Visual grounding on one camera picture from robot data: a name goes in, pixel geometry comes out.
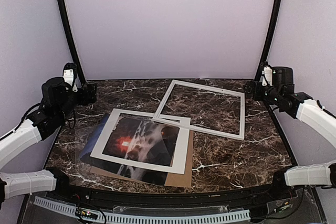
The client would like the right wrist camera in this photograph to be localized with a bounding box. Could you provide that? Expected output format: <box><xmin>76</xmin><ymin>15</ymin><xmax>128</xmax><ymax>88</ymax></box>
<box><xmin>260</xmin><ymin>61</ymin><xmax>273</xmax><ymax>86</ymax></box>

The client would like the right black corner post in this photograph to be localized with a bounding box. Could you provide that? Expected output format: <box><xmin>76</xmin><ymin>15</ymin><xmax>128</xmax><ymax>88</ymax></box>
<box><xmin>254</xmin><ymin>0</ymin><xmax>281</xmax><ymax>81</ymax></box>

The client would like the dark landscape photo print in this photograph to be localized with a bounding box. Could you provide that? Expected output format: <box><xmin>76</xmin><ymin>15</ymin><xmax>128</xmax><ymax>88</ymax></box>
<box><xmin>79</xmin><ymin>114</ymin><xmax>180</xmax><ymax>186</ymax></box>

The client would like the black front rail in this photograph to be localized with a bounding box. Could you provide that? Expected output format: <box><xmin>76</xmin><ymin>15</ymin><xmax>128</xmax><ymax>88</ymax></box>
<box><xmin>46</xmin><ymin>184</ymin><xmax>299</xmax><ymax>209</ymax></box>

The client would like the left black corner post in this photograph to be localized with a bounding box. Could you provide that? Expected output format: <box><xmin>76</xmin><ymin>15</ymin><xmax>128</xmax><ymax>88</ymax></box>
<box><xmin>57</xmin><ymin>0</ymin><xmax>86</xmax><ymax>85</ymax></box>

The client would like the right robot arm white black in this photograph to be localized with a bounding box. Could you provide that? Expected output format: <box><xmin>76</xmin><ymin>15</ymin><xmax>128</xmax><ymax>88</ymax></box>
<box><xmin>244</xmin><ymin>61</ymin><xmax>335</xmax><ymax>200</ymax></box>

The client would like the white mat board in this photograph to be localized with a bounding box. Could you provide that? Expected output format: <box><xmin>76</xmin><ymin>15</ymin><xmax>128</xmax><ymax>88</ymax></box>
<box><xmin>90</xmin><ymin>109</ymin><xmax>190</xmax><ymax>174</ymax></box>

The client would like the brown cardboard backing board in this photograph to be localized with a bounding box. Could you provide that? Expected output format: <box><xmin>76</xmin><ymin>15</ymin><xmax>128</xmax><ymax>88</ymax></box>
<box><xmin>90</xmin><ymin>131</ymin><xmax>194</xmax><ymax>188</ymax></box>

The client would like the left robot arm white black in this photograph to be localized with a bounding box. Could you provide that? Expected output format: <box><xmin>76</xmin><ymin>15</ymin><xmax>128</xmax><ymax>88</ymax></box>
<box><xmin>1</xmin><ymin>77</ymin><xmax>97</xmax><ymax>202</ymax></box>

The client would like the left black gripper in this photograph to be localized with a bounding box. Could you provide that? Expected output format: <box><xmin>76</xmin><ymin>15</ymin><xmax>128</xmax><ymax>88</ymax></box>
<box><xmin>57</xmin><ymin>83</ymin><xmax>97</xmax><ymax>122</ymax></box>

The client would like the white picture frame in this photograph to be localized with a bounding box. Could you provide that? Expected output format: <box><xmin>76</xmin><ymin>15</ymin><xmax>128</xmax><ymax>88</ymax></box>
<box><xmin>152</xmin><ymin>79</ymin><xmax>246</xmax><ymax>141</ymax></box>

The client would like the small green circuit board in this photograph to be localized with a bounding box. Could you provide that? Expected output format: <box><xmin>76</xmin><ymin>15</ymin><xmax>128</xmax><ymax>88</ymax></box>
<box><xmin>75</xmin><ymin>208</ymin><xmax>98</xmax><ymax>220</ymax></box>

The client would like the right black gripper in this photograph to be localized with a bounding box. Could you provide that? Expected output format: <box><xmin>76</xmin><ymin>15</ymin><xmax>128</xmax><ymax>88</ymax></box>
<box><xmin>244</xmin><ymin>80</ymin><xmax>282</xmax><ymax>105</ymax></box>

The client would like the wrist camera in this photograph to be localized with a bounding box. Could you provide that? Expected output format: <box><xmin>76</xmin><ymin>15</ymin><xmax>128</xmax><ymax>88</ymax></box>
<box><xmin>260</xmin><ymin>61</ymin><xmax>273</xmax><ymax>86</ymax></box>
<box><xmin>63</xmin><ymin>62</ymin><xmax>78</xmax><ymax>92</ymax></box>

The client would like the black corner post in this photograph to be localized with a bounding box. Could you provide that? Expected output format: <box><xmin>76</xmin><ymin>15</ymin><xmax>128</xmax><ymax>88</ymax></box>
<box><xmin>254</xmin><ymin>0</ymin><xmax>281</xmax><ymax>81</ymax></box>
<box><xmin>57</xmin><ymin>0</ymin><xmax>86</xmax><ymax>85</ymax></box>

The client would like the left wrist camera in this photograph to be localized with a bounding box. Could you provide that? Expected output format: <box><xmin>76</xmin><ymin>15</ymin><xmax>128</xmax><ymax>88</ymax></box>
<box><xmin>63</xmin><ymin>62</ymin><xmax>78</xmax><ymax>92</ymax></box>

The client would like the white slotted cable duct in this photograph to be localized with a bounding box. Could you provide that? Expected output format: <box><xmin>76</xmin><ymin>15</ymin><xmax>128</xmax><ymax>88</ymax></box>
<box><xmin>34</xmin><ymin>196</ymin><xmax>250</xmax><ymax>223</ymax></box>

